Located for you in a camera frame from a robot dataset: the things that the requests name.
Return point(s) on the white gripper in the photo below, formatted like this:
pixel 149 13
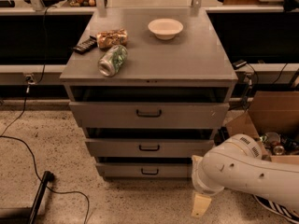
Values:
pixel 202 181

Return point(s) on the grey drawer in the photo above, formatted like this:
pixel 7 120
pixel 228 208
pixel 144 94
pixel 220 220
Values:
pixel 148 148
pixel 148 115
pixel 144 170

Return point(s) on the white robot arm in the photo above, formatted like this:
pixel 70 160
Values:
pixel 237 164

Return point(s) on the grey drawer cabinet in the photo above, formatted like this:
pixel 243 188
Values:
pixel 192 67

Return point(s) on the grey bottom drawer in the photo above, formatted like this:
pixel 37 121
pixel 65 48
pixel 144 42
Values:
pixel 144 170

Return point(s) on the grey top drawer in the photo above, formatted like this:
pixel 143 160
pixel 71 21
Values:
pixel 148 115

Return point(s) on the cans in box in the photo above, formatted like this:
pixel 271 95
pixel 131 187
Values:
pixel 279 144

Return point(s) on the black striped sneaker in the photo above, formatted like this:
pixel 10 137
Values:
pixel 278 209

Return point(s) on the cardboard box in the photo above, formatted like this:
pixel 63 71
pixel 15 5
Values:
pixel 270 111

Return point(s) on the black power adapter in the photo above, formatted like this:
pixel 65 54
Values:
pixel 238 64

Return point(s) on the green soda can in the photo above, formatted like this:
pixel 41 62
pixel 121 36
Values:
pixel 110 63

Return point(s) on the black metal leg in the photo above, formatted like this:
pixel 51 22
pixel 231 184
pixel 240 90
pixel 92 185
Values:
pixel 47 177

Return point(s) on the white bowl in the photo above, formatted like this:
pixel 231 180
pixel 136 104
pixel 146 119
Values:
pixel 165 29

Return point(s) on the brown snack bag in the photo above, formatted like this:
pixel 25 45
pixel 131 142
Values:
pixel 108 39

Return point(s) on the black remote control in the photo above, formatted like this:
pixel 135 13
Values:
pixel 85 46

